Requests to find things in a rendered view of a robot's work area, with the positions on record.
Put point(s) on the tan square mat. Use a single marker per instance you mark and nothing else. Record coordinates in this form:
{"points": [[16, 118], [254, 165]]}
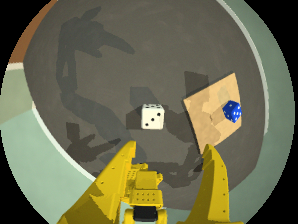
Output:
{"points": [[206, 114]]}

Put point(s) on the white die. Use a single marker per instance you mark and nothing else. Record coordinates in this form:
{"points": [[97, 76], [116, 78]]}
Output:
{"points": [[152, 116]]}

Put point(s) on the blue die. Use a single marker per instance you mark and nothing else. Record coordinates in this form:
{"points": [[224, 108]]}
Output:
{"points": [[232, 111]]}

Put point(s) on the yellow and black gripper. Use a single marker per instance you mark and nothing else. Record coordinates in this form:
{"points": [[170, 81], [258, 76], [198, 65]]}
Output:
{"points": [[101, 202]]}

